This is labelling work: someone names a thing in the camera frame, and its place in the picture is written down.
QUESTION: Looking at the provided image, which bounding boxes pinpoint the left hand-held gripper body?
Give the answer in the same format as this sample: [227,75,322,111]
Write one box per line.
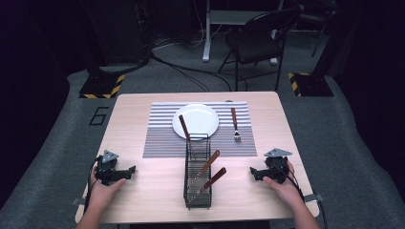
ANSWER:
[95,149,128,187]

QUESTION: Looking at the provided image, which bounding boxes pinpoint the white floor cables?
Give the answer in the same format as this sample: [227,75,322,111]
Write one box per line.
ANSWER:
[152,18,224,52]

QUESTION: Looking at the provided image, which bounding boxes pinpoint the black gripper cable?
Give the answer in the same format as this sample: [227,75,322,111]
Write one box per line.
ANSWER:
[270,161,329,229]
[83,156,103,214]

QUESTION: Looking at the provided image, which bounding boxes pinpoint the thick black floor cable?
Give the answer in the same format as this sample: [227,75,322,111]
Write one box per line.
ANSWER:
[149,52,233,93]

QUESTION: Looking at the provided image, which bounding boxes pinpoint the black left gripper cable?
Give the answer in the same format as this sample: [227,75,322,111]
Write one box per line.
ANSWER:
[83,156,103,214]

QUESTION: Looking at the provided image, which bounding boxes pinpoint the wooden-handled knife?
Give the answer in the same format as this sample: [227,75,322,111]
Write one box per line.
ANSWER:
[196,167,228,196]
[188,149,222,189]

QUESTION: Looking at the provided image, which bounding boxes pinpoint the person's right hand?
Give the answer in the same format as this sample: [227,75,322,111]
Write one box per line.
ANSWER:
[263,160,306,208]

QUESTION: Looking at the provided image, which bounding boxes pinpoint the wooden-handled fork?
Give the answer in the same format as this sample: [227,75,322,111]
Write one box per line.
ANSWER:
[230,107,243,143]

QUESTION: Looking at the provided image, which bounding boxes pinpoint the grey striped placemat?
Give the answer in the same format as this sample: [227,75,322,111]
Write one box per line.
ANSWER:
[141,101,258,159]

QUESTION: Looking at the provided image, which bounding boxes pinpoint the black folding chair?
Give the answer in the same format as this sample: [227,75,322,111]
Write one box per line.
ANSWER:
[217,4,304,93]

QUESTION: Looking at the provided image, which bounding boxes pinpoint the black equipment cabinet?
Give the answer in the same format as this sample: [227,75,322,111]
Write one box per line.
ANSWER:
[90,0,151,66]

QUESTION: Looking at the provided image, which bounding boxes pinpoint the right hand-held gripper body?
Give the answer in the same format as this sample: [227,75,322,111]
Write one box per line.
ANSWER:
[261,147,293,185]

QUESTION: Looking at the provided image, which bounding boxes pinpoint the white desk frame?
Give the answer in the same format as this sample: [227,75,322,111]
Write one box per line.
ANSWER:
[202,0,285,67]

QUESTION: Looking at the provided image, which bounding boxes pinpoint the wooden-handled utensil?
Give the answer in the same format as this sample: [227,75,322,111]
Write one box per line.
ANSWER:
[178,114,192,142]

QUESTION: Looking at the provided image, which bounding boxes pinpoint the hazard-striped stand base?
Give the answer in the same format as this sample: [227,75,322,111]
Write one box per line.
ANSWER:
[78,73,126,99]
[288,72,335,97]

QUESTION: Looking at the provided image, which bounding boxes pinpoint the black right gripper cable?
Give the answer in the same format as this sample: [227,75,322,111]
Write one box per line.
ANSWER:
[270,161,329,229]

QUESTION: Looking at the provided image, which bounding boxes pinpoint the black wire cutlery basket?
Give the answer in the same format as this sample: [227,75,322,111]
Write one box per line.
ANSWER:
[182,133,212,211]

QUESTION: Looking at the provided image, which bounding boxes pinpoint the person's left hand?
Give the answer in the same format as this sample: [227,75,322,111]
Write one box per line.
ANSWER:
[89,165,127,213]

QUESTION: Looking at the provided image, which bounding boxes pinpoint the white round plate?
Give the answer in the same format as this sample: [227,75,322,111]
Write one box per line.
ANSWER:
[171,103,221,141]

